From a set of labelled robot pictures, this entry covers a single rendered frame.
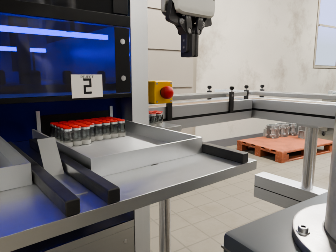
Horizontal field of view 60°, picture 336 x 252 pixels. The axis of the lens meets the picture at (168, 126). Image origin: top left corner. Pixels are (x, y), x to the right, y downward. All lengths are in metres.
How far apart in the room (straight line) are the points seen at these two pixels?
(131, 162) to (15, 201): 0.19
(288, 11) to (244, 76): 1.40
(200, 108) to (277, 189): 0.58
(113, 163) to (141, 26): 0.49
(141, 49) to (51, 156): 0.46
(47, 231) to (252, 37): 4.46
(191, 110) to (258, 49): 3.69
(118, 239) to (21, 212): 0.58
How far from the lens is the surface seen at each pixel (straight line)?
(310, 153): 1.41
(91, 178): 0.45
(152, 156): 0.56
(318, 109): 1.33
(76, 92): 0.78
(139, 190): 0.45
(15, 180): 0.50
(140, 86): 0.87
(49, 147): 0.55
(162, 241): 1.31
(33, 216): 0.40
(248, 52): 4.62
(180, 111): 1.12
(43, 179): 0.47
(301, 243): 0.37
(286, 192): 1.49
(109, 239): 0.95
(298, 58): 5.62
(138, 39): 0.88
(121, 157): 0.52
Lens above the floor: 1.05
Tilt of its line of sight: 10 degrees down
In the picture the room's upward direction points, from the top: straight up
